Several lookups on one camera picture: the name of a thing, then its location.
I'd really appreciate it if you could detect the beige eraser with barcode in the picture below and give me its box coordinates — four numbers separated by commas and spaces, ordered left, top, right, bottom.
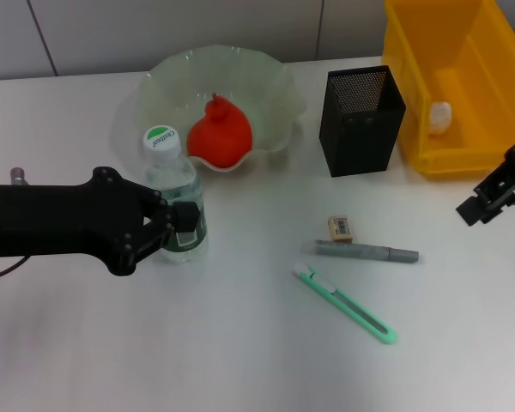
327, 215, 355, 245

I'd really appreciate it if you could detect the mint green utility knife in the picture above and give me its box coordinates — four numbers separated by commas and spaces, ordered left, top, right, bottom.
292, 262, 399, 347

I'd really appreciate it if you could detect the grey marker pen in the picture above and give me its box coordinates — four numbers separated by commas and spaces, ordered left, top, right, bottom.
300, 239, 421, 265

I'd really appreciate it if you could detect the clear water bottle green label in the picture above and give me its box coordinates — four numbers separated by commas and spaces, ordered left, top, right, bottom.
141, 125, 209, 264

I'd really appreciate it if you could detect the red-orange fruit with stem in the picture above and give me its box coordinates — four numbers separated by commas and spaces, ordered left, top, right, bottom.
186, 92, 254, 169

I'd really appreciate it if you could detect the white paper ball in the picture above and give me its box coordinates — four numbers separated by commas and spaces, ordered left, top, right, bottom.
427, 101, 453, 136

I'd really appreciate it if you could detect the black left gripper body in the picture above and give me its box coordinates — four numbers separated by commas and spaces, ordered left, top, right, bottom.
0, 167, 165, 276

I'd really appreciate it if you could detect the yellow plastic storage bin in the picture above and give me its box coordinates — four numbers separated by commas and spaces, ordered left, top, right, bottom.
381, 0, 515, 180

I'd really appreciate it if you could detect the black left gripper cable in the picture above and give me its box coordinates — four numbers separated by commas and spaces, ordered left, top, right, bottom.
0, 256, 27, 283

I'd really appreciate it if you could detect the translucent green wavy fruit plate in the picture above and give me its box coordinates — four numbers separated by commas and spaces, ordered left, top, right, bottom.
136, 44, 306, 173

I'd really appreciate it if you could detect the black mesh pen holder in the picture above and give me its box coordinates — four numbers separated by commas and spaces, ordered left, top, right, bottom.
318, 64, 408, 179

